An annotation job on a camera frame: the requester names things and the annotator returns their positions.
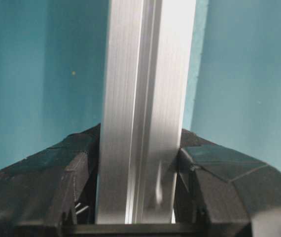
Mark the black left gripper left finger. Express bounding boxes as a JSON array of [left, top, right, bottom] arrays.
[[0, 125, 101, 237]]

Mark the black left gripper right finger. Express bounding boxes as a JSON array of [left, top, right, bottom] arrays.
[[174, 130, 281, 237]]

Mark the silver aluminium extrusion rail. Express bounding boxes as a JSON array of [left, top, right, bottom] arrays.
[[96, 0, 196, 224]]

